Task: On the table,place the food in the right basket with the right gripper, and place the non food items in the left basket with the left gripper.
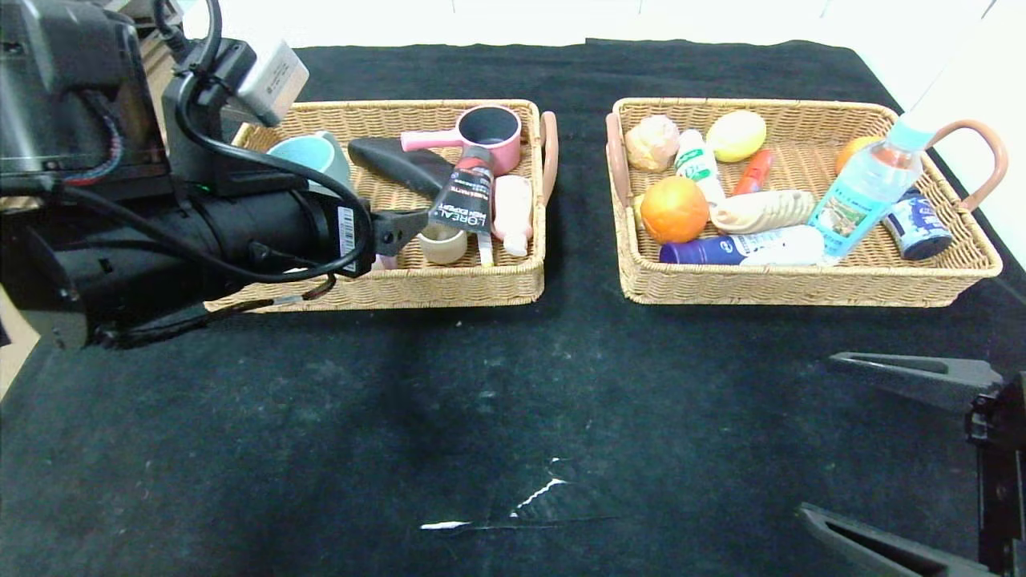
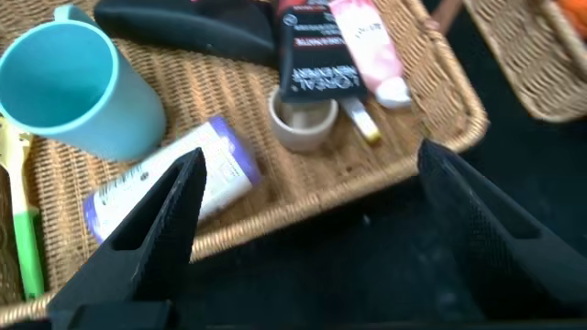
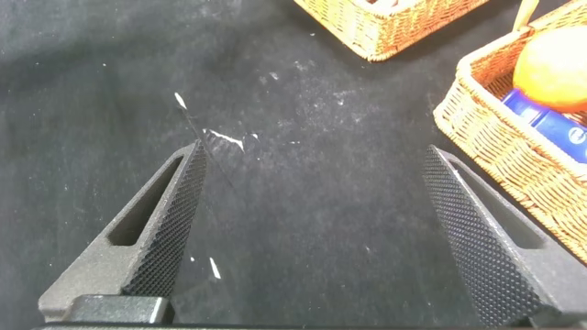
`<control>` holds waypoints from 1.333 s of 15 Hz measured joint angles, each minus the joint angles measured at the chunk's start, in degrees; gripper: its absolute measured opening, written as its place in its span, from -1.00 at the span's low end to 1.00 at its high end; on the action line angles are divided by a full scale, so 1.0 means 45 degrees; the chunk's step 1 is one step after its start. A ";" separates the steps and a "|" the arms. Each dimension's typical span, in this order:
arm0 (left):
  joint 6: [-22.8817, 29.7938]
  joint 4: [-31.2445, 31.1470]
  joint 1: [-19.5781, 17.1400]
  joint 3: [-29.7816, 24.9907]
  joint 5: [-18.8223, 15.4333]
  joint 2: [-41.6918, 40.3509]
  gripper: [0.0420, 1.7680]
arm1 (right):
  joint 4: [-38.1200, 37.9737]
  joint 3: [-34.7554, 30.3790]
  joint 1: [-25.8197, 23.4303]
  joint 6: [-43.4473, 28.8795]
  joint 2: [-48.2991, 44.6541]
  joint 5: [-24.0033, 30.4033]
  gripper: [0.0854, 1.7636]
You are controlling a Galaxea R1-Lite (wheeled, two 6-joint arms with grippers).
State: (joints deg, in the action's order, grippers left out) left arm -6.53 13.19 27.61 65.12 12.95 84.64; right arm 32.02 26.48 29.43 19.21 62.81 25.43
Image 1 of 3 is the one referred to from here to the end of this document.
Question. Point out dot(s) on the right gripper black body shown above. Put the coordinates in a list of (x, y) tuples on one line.
[(987, 417)]

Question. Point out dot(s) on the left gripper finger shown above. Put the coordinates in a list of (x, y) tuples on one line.
[(397, 228)]

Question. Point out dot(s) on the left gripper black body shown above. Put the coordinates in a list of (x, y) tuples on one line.
[(349, 235)]

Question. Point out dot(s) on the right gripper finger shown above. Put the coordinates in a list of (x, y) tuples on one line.
[(882, 553), (922, 381)]

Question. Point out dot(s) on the black L'Oreal tube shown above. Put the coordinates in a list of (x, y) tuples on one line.
[(465, 200)]

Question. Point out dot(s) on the teal mug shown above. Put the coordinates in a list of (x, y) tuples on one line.
[(317, 156)]

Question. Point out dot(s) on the clear water bottle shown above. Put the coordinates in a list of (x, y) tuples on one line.
[(862, 196)]

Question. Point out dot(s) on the striped bread loaf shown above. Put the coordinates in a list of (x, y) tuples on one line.
[(761, 212)]

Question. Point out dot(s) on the orange fruit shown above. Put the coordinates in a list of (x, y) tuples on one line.
[(675, 210), (854, 152)]

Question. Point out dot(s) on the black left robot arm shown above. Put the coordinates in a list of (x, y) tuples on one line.
[(80, 256)]

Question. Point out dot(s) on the small beige cup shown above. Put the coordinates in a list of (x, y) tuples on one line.
[(441, 250)]

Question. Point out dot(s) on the black curved pouch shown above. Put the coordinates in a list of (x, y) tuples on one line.
[(401, 164)]

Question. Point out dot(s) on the white stick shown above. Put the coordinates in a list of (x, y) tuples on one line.
[(483, 250)]

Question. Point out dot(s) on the pink and white bottle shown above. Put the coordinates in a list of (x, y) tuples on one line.
[(513, 208)]

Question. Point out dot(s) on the pink toy saucepan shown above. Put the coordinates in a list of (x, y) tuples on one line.
[(501, 152)]

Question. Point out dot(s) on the dark blue jar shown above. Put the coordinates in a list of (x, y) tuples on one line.
[(922, 228)]

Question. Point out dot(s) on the blue and white spray can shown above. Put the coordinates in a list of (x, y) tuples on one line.
[(761, 247)]

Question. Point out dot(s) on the black tablecloth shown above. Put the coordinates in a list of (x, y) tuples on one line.
[(321, 449)]

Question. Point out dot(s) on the orange red sausage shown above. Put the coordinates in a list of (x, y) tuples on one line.
[(753, 172)]

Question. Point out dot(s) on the cream puff bun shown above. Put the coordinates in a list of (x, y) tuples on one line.
[(651, 143)]

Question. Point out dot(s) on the clear plastic film piece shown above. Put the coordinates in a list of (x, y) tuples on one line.
[(539, 495)]

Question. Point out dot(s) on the yellow lemon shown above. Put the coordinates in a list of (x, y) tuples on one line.
[(737, 136)]

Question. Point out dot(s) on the white bottle with green label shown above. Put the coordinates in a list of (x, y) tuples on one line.
[(696, 160)]

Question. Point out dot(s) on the white low cabinet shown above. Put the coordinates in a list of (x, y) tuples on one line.
[(641, 24)]

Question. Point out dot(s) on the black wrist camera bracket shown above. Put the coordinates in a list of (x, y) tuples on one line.
[(200, 152)]

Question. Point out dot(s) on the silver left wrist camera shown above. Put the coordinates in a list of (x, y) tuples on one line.
[(276, 80)]

